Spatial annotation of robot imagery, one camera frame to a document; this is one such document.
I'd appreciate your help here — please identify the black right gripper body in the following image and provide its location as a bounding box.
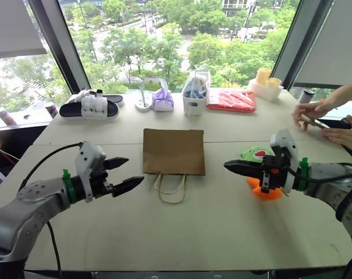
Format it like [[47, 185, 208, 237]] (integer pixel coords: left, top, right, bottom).
[[259, 155, 290, 195]]

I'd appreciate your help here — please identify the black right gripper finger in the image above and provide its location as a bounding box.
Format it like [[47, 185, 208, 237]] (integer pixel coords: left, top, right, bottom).
[[232, 169, 264, 179], [223, 159, 264, 171]]

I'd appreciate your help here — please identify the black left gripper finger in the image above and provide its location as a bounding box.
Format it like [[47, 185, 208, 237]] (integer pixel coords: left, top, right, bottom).
[[102, 156, 130, 171], [111, 176, 145, 199]]

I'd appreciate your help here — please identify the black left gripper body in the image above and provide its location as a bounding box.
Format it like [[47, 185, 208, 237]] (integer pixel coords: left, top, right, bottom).
[[90, 160, 115, 199]]

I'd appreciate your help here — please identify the silver smartphone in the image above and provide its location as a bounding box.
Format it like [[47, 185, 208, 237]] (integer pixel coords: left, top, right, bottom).
[[300, 114, 331, 130]]

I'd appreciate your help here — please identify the purple pouch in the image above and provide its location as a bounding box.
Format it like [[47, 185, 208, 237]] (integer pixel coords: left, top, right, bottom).
[[151, 78, 176, 112]]

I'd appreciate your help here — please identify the white basket with items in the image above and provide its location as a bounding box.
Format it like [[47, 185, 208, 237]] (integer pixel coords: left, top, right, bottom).
[[182, 65, 212, 117]]

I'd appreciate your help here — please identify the person's right hand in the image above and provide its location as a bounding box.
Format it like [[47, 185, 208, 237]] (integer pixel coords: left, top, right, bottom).
[[291, 99, 337, 132]]

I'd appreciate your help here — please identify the person's left hand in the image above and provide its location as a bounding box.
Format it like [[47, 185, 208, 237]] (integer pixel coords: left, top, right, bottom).
[[321, 115, 352, 154]]

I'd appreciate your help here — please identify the green frog plush toy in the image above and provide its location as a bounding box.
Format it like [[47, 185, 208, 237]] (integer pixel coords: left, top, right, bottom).
[[240, 145, 277, 163]]

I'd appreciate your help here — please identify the green and orange plush toy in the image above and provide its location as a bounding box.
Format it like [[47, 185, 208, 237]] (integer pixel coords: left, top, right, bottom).
[[246, 176, 284, 201]]

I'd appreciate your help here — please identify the green right wrist clamp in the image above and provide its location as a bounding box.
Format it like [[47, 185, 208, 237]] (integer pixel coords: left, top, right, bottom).
[[298, 158, 310, 192]]

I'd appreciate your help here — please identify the green wrist clamp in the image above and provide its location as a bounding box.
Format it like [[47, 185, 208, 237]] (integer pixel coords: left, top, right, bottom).
[[298, 158, 310, 192], [62, 169, 78, 205]]

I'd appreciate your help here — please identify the green left wrist clamp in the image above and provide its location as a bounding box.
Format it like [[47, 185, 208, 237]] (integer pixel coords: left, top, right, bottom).
[[62, 169, 78, 205]]

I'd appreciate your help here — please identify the black and white slipper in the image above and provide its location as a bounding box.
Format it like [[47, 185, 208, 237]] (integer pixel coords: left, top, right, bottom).
[[59, 90, 120, 120], [67, 88, 125, 108]]

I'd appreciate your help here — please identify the white stand with clear stem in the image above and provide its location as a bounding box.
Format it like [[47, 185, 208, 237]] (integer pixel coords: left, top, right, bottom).
[[134, 77, 154, 113]]

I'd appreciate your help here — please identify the red folded plastic sheet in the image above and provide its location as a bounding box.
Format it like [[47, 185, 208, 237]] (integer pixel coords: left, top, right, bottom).
[[206, 89, 257, 114]]

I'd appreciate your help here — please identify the white cup tray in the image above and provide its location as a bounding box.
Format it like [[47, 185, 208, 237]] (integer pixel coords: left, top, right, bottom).
[[248, 78, 285, 102]]

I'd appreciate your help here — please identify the pale yellow cup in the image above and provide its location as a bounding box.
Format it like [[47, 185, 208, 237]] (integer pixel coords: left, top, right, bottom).
[[266, 77, 282, 90], [256, 67, 272, 86]]

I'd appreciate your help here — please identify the grey roller blind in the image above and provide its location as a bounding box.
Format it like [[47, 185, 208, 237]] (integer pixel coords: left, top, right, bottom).
[[0, 0, 48, 59], [271, 0, 352, 90]]

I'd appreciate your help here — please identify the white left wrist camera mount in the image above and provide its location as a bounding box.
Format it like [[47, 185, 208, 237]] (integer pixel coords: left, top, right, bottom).
[[74, 141, 107, 203]]

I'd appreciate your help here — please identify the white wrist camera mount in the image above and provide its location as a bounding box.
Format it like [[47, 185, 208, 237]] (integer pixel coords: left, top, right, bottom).
[[269, 128, 300, 193], [74, 141, 107, 203]]

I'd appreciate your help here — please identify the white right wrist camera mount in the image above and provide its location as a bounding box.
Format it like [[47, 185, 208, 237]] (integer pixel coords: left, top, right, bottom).
[[269, 128, 300, 193]]

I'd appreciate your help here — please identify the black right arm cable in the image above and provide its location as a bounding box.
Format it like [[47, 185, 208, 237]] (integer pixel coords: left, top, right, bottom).
[[288, 162, 352, 223]]

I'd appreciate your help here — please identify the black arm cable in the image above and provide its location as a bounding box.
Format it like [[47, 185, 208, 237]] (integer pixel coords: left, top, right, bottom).
[[288, 162, 352, 223], [17, 142, 85, 273]]

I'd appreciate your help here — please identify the brown paper bag with handles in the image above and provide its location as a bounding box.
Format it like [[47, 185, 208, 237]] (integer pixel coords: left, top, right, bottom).
[[142, 128, 207, 205]]

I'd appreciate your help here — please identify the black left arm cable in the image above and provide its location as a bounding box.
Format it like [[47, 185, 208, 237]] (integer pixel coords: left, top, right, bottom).
[[17, 142, 85, 273]]

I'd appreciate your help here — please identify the dark window frame post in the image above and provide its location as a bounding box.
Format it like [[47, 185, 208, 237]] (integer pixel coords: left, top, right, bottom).
[[270, 0, 335, 85], [27, 0, 91, 94]]

